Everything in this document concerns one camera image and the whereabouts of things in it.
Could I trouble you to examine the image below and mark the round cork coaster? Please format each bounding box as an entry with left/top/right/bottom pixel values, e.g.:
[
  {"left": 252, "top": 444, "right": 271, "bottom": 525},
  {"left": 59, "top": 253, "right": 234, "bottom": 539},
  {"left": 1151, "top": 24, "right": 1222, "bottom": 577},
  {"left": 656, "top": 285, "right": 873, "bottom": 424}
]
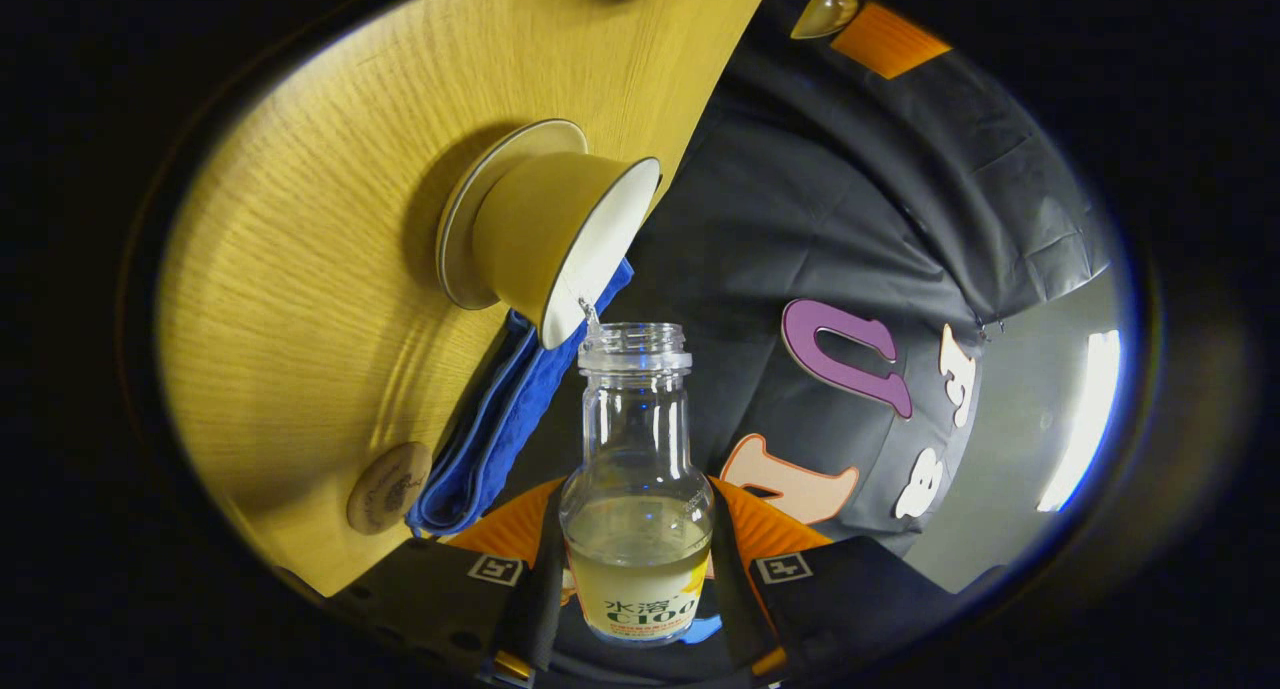
[{"left": 346, "top": 441, "right": 433, "bottom": 536}]

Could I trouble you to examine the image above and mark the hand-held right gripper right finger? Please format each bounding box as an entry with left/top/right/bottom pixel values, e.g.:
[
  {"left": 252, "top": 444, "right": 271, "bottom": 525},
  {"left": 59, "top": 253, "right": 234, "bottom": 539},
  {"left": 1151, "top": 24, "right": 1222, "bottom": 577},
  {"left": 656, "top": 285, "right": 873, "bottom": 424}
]
[{"left": 705, "top": 477, "right": 1006, "bottom": 685}]

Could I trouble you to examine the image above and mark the black backdrop cloth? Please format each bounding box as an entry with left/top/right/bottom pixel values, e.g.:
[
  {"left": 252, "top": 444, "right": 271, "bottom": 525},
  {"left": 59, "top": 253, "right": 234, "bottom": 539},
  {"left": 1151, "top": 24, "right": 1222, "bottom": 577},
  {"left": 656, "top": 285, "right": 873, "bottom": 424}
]
[{"left": 500, "top": 0, "right": 1111, "bottom": 630}]

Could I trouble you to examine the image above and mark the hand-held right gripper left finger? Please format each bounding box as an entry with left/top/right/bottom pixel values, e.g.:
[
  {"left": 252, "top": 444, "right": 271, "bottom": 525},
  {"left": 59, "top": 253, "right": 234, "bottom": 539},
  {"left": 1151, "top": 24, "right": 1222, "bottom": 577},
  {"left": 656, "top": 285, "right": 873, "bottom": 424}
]
[{"left": 325, "top": 477, "right": 566, "bottom": 685}]

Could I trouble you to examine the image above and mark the cream saucer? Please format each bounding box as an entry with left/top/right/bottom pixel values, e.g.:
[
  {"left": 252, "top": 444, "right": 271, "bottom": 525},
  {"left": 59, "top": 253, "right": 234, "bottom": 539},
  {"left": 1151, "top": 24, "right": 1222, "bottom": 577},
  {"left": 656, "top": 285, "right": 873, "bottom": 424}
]
[{"left": 435, "top": 119, "right": 589, "bottom": 311}]

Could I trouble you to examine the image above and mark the yellow teacup lid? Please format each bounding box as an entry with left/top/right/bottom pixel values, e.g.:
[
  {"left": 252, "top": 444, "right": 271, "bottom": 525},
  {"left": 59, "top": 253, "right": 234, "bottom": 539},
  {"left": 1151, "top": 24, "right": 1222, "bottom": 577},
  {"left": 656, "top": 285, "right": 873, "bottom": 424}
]
[{"left": 790, "top": 0, "right": 861, "bottom": 40}]

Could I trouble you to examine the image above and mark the yellow teacup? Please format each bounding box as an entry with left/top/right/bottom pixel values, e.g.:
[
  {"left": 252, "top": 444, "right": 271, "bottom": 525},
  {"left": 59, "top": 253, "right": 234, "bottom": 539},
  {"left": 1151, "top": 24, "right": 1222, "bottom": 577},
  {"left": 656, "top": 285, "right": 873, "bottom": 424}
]
[{"left": 472, "top": 152, "right": 663, "bottom": 350}]

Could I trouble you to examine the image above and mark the ceiling light panel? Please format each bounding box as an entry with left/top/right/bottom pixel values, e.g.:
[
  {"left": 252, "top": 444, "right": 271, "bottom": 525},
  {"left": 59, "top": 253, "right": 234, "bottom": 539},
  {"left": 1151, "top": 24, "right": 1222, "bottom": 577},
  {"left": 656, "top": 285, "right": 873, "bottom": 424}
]
[{"left": 1037, "top": 329, "right": 1123, "bottom": 515}]

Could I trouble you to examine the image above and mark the blue towel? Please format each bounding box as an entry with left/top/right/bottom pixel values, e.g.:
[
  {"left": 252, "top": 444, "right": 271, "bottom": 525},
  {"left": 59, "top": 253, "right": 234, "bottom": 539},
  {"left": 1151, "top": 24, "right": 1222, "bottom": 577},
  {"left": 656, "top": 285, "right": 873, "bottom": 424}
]
[{"left": 405, "top": 257, "right": 636, "bottom": 538}]

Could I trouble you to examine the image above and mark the clear water bottle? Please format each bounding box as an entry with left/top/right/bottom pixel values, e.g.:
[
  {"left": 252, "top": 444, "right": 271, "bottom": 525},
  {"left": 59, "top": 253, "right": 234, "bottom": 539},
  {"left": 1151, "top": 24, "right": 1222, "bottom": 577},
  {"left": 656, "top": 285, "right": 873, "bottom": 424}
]
[{"left": 558, "top": 322, "right": 716, "bottom": 645}]

